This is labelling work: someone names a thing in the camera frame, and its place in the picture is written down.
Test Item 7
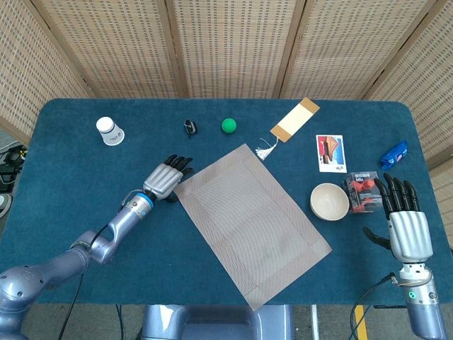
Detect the bamboo folding screen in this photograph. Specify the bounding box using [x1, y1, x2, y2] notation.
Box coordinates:
[0, 0, 453, 245]

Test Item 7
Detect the clear box with red contents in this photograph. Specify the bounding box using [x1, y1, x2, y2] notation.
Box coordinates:
[340, 171, 387, 215]

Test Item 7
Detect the white bowl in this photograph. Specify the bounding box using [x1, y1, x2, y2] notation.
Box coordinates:
[310, 182, 350, 222]

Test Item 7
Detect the beige woven placemat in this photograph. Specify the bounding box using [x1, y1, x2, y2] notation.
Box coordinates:
[173, 143, 333, 312]

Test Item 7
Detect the blue-grey robot torso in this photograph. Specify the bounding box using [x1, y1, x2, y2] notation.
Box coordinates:
[141, 304, 295, 340]

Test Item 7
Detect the black cable bundle on floor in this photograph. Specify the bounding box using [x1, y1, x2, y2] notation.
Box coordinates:
[0, 144, 28, 194]

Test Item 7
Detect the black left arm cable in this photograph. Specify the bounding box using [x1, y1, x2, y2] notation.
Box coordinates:
[56, 222, 113, 340]

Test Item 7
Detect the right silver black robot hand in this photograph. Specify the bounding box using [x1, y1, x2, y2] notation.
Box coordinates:
[362, 172, 435, 264]

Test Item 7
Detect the blue table cloth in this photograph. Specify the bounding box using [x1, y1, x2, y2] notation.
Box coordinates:
[0, 98, 453, 306]

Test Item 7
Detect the blue snack packet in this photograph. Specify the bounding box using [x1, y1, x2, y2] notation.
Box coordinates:
[380, 140, 408, 169]

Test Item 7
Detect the white table leg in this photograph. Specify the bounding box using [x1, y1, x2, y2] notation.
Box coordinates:
[309, 304, 320, 340]

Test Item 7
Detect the white paper cup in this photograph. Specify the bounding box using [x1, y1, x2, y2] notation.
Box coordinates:
[95, 116, 125, 147]

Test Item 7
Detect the cream bookmark with tassel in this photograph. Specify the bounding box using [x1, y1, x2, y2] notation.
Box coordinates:
[254, 97, 321, 161]

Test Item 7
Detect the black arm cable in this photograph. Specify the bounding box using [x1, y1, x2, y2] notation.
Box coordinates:
[56, 222, 113, 340]
[350, 271, 399, 340]

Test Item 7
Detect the thin blue cable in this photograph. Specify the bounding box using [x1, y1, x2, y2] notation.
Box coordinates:
[115, 304, 125, 340]

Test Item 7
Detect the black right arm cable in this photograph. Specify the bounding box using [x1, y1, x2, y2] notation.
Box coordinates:
[350, 271, 399, 340]

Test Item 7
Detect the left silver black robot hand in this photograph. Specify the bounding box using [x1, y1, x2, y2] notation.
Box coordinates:
[142, 154, 195, 203]

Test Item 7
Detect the small black clip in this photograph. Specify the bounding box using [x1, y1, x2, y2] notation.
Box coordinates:
[183, 119, 199, 139]

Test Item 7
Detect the grey round floor object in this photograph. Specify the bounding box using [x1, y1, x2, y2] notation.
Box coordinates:
[0, 193, 13, 219]

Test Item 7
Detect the picture postcard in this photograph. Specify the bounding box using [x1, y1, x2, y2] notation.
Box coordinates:
[315, 134, 348, 174]

